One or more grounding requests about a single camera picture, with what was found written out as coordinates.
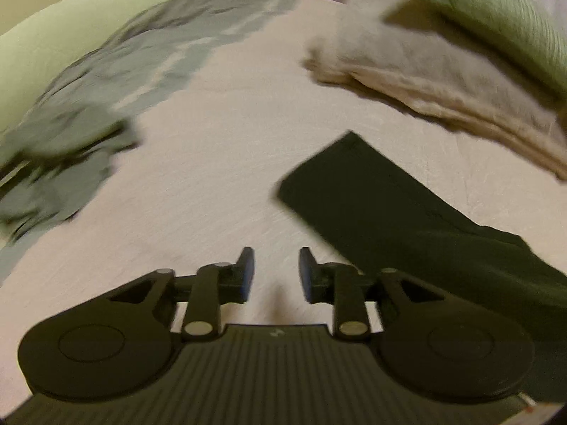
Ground black pants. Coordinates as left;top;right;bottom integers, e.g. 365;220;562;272
275;130;567;319

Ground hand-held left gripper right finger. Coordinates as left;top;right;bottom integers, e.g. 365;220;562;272
299;247;449;342

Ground light green pillow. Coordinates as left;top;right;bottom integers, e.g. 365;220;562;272
0;0;219;134

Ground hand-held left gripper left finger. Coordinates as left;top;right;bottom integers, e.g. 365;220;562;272
105;247;256;342

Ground grey-green blanket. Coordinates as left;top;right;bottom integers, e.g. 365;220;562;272
0;0;307;285

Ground green striped pillow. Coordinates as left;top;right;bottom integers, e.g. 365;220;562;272
395;0;567;100

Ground beige folded blanket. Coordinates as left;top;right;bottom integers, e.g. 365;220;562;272
301;0;567;183

